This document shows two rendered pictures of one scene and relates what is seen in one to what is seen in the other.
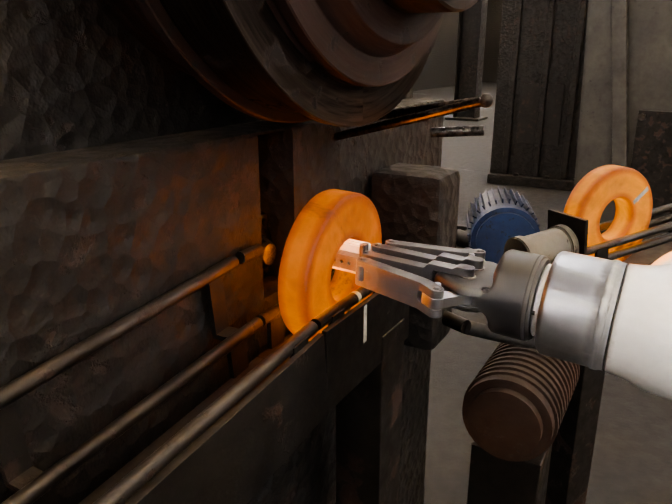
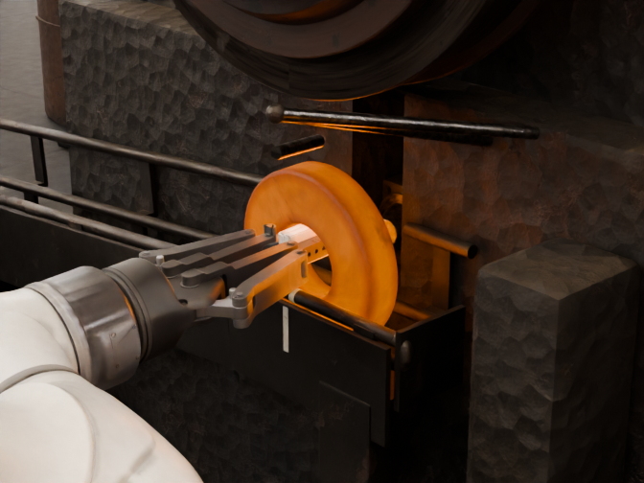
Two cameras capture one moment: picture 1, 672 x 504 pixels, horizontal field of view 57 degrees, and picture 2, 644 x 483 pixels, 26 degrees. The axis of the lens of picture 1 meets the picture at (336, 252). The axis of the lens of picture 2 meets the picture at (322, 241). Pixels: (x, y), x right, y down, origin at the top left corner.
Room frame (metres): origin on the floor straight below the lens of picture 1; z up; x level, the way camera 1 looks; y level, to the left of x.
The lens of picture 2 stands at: (0.91, -1.01, 1.17)
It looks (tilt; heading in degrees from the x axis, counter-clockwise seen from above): 21 degrees down; 107
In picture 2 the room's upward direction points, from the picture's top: straight up
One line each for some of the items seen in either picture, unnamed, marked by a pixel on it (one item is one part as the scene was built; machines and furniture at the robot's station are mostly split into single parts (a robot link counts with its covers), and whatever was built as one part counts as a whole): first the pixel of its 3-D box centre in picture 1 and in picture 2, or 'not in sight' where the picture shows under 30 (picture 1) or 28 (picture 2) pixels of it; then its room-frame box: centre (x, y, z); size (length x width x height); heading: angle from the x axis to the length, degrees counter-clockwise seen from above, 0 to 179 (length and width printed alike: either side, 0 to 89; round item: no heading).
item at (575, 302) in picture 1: (576, 308); (80, 333); (0.47, -0.20, 0.74); 0.09 x 0.06 x 0.09; 150
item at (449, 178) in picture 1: (410, 255); (552, 412); (0.80, -0.10, 0.68); 0.11 x 0.08 x 0.24; 60
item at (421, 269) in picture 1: (413, 275); (221, 267); (0.53, -0.07, 0.75); 0.11 x 0.01 x 0.04; 62
